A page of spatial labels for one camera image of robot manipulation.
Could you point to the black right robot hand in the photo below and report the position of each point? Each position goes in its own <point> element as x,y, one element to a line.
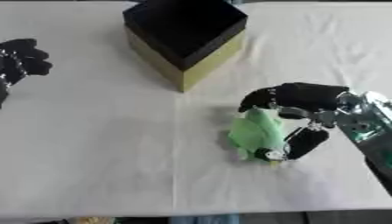
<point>306,94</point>

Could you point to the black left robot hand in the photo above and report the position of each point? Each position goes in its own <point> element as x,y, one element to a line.
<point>23,59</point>

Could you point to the green soft toy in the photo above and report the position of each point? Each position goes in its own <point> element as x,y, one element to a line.
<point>255,132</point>

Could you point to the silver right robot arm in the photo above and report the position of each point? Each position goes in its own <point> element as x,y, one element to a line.
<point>370,128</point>

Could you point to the tan box with black inside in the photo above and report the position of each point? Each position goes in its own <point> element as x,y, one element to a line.
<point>186,38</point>

